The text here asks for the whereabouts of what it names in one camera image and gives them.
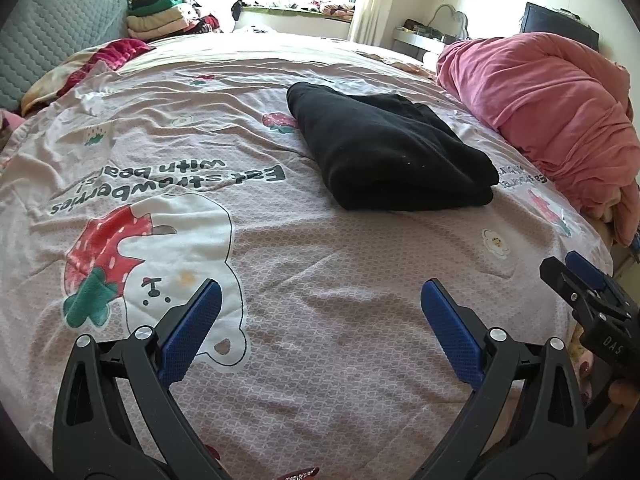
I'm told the pink strawberry printed blanket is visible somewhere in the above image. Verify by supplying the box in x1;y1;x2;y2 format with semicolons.
0;32;618;480

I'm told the cream curtain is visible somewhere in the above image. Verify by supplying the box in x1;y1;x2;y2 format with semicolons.
347;0;401;46

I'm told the black monitor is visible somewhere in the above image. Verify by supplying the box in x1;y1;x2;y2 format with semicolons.
520;2;601;53

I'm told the stack of folded clothes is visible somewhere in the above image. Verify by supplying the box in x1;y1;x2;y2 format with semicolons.
125;0;223;41

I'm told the red and cream blanket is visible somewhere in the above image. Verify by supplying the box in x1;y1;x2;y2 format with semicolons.
20;37;156;116

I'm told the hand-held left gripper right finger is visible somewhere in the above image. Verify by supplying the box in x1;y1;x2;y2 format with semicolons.
421;279;588;480

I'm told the white side table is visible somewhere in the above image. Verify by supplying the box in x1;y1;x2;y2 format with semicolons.
392;25;471;61

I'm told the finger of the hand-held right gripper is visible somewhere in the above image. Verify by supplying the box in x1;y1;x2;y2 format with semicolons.
566;251;633;311
540;256;621;323

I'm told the pink duvet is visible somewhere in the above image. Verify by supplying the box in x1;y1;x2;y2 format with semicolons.
436;32;640;246

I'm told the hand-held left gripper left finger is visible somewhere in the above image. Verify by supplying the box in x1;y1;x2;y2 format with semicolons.
52;279;231;480

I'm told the pile of plush toys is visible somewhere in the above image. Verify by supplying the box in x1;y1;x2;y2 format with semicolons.
305;0;357;20

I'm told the pink cloth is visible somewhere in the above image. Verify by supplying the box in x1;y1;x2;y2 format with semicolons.
0;110;26;136

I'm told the person's right hand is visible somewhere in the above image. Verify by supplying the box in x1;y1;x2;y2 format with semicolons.
575;355;640;413

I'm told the black sweatshirt with orange cuffs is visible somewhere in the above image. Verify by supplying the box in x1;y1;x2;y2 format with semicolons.
286;81;501;212

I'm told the grey quilted cushion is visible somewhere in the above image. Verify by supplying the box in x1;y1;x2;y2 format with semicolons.
0;0;133;111

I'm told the cloud-shaped mirror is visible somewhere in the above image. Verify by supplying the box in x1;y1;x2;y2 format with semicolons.
432;2;471;41

